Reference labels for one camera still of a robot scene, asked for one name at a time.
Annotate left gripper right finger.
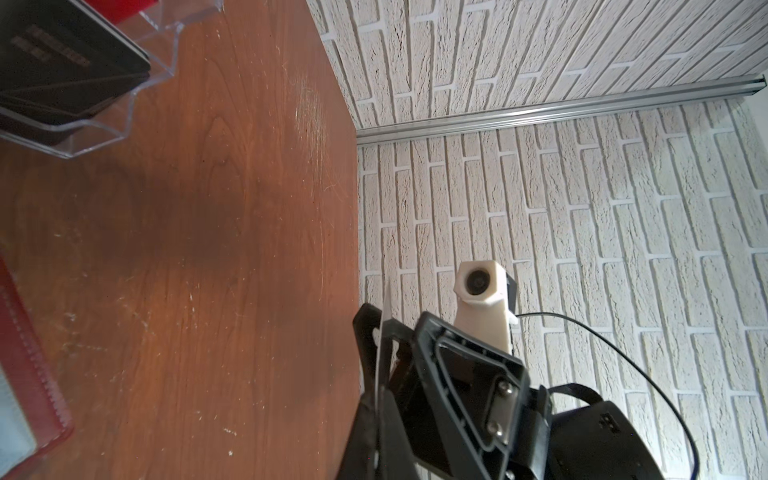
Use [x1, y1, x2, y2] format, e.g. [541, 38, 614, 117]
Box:
[379, 389, 419, 480]

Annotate clear acrylic card organizer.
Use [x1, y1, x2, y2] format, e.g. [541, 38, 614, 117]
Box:
[1, 0, 223, 159]

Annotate red leather card holder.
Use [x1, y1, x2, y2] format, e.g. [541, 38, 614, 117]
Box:
[1, 265, 74, 479]

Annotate black cards in organizer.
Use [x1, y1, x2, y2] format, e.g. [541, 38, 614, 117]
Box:
[1, 1, 151, 125]

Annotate red card in organizer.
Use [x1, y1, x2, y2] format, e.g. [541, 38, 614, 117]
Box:
[85, 0, 157, 24]

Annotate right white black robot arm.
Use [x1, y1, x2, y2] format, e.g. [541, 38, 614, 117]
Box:
[338, 304, 661, 479]

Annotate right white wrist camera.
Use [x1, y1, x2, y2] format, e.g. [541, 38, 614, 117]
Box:
[453, 260, 519, 355]

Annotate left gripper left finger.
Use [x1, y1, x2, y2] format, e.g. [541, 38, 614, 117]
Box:
[336, 392, 377, 480]

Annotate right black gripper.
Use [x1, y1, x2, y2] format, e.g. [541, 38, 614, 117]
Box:
[352, 303, 552, 479]

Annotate right thin black cable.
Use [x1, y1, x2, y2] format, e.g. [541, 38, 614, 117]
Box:
[514, 311, 702, 480]

